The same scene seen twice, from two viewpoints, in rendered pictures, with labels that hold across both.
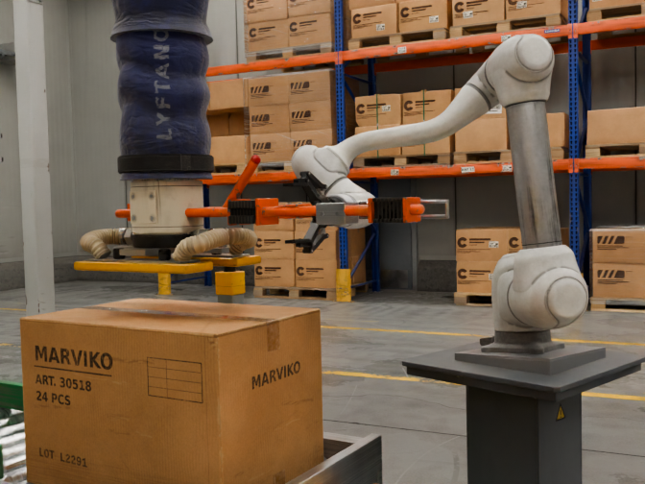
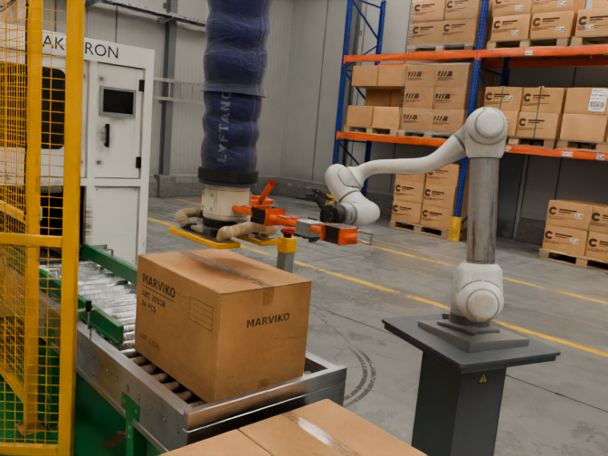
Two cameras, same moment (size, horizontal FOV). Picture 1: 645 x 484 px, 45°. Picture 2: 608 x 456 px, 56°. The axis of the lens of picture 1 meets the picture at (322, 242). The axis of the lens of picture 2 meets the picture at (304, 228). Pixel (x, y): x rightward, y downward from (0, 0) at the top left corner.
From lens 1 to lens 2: 0.61 m
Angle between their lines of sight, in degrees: 18
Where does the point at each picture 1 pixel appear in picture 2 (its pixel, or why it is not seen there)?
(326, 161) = (345, 178)
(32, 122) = not seen: hidden behind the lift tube
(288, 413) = (275, 344)
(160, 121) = (221, 149)
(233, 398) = (231, 331)
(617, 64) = not seen: outside the picture
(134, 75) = (209, 118)
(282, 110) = (429, 91)
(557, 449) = (476, 403)
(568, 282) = (485, 293)
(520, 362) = (453, 338)
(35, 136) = not seen: hidden behind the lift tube
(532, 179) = (477, 213)
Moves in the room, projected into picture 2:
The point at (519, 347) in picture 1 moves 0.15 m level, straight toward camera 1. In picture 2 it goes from (460, 327) to (448, 337)
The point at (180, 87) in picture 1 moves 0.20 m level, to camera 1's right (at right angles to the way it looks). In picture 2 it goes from (235, 129) to (289, 134)
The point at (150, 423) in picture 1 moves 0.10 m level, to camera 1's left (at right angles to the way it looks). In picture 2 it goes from (187, 335) to (163, 329)
